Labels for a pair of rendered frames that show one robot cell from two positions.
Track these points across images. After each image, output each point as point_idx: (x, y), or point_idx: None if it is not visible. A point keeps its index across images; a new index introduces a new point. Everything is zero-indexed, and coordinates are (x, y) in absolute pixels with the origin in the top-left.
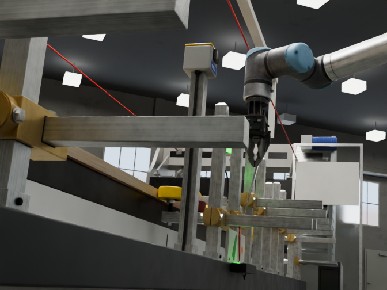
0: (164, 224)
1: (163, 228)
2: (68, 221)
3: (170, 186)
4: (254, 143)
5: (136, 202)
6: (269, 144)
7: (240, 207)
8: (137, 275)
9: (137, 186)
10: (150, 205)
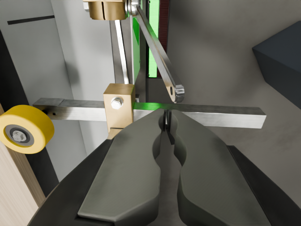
0: (2, 46)
1: (12, 51)
2: None
3: (31, 153)
4: (157, 208)
5: (39, 165)
6: (285, 195)
7: None
8: None
9: (39, 189)
10: None
